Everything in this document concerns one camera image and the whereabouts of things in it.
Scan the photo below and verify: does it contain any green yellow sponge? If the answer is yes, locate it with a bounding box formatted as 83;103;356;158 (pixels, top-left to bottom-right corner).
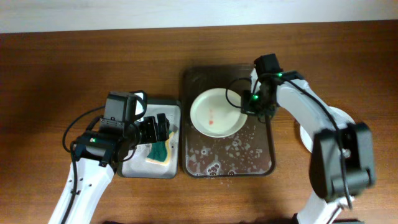
146;131;175;166

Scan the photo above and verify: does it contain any cream white plate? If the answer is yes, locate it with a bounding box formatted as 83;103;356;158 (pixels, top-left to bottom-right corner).
190;88;248;138

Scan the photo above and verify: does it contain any pale blue plate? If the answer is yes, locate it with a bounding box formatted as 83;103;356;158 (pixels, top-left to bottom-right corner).
299;106;355;153

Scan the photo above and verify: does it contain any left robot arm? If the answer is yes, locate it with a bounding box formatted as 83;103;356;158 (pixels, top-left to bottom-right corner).
49;90;172;223

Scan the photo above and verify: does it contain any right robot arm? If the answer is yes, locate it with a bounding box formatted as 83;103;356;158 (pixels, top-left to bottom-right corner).
241;54;376;223

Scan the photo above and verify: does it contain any black soapy water tray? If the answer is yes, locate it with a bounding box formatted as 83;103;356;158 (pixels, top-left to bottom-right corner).
117;99;181;179

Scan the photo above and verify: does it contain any brown serving tray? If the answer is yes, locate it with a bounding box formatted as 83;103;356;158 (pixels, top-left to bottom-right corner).
180;65;275;178

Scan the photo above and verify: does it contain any right black cable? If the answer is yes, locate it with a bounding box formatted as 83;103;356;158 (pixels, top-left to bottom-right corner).
224;73;354;211

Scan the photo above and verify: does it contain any black cable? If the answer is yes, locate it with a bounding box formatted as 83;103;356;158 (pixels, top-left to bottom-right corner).
224;73;354;211
62;105;106;224

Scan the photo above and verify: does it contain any left black cable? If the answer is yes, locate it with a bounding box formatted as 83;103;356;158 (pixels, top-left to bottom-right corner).
62;105;106;224

